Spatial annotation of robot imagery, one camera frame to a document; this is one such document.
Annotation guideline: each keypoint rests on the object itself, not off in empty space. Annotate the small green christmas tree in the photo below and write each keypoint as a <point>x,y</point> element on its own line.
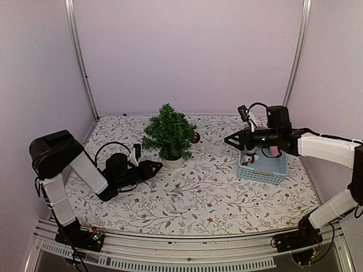
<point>170,133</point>

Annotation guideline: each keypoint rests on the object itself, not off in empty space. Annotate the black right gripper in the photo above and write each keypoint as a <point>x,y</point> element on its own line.
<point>243,134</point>

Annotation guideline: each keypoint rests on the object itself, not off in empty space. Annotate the light blue perforated basket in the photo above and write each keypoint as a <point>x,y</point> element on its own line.
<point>267,169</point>

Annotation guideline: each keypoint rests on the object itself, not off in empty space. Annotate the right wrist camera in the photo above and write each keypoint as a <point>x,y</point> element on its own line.
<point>248,117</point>

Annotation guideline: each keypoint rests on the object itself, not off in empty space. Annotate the aluminium corner post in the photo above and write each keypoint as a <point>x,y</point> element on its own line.
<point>302,33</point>
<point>72,23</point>

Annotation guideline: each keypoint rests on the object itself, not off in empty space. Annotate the dark red bauble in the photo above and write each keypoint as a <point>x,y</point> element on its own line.
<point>196,137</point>

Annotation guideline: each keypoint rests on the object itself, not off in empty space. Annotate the aluminium front rail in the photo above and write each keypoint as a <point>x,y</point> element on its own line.
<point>127,251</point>

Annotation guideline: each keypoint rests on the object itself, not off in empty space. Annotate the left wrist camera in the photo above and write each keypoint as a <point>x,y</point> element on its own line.
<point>135,154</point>

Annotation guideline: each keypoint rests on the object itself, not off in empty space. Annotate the aluminium corner post left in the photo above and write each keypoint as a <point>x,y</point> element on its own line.
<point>72,23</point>

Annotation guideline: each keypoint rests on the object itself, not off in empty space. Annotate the white ribbed plant pot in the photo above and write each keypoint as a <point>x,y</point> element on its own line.
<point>173,164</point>

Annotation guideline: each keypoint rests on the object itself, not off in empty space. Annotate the pink pompom ornament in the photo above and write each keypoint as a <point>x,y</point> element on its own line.
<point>274,151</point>

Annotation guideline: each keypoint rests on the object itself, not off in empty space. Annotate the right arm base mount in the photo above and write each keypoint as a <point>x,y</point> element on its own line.
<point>306,235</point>

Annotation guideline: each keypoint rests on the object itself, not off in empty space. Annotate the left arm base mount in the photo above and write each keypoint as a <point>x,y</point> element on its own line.
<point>89,239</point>

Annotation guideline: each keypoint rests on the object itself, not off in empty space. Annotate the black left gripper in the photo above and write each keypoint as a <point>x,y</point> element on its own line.
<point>146,167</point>

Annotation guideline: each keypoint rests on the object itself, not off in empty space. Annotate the white cotton boll ornament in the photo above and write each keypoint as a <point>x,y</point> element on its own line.
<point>250,158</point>

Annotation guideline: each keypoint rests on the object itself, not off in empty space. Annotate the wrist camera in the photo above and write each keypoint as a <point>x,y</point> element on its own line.
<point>135,154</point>
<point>248,117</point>

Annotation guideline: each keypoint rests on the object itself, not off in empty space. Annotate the aluminium corner post right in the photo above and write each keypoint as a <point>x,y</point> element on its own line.
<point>302,33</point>

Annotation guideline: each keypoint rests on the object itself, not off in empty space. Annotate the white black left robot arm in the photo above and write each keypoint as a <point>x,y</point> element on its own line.
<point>53,153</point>

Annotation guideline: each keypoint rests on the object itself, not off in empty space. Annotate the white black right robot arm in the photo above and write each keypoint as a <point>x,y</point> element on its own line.
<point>306,143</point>

